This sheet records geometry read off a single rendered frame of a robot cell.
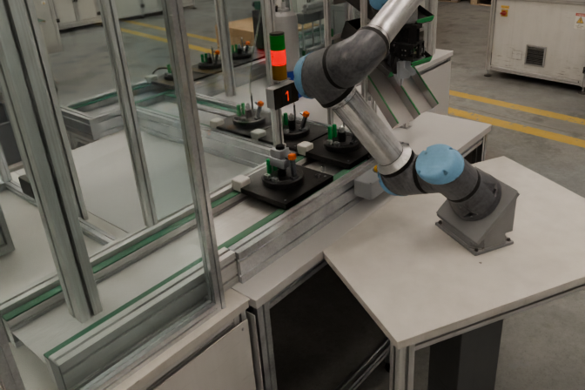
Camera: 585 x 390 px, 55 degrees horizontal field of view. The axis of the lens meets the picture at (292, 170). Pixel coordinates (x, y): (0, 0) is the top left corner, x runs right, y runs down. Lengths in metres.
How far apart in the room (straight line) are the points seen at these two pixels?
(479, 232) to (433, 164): 0.25
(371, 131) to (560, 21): 4.52
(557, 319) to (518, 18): 3.81
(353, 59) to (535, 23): 4.75
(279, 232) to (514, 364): 1.36
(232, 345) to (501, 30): 5.14
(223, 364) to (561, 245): 1.01
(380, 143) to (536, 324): 1.53
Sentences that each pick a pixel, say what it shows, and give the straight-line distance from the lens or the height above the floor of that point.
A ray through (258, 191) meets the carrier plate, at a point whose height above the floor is 0.97.
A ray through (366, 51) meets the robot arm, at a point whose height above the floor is 1.46.
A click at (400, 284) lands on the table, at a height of 0.86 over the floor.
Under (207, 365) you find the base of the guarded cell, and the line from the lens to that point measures 1.51.
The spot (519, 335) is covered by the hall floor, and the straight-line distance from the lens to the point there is 2.78.
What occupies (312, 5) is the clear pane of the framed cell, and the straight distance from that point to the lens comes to 3.15.
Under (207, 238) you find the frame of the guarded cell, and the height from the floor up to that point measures 1.09.
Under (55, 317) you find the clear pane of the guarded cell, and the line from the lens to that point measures 1.21.
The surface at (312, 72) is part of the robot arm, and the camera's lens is 1.44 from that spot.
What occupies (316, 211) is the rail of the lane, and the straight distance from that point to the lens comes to 1.73.
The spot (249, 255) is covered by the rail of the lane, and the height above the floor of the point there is 0.93.
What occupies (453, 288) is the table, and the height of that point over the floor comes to 0.86.
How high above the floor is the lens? 1.80
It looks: 26 degrees down
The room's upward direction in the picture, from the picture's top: 4 degrees counter-clockwise
